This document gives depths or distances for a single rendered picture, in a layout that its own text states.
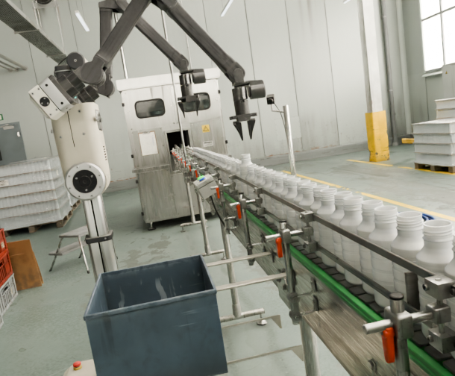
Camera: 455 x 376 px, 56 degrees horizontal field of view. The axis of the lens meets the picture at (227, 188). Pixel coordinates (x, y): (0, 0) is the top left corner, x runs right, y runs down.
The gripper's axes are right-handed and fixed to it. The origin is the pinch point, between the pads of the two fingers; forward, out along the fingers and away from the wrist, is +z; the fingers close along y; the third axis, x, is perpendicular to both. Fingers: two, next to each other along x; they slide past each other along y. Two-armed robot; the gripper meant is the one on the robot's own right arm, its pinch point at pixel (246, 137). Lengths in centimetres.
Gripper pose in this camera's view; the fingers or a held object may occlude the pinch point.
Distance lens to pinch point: 171.2
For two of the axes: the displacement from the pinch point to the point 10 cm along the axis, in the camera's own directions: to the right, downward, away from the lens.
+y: 9.7, -1.8, 1.5
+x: -1.7, -1.1, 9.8
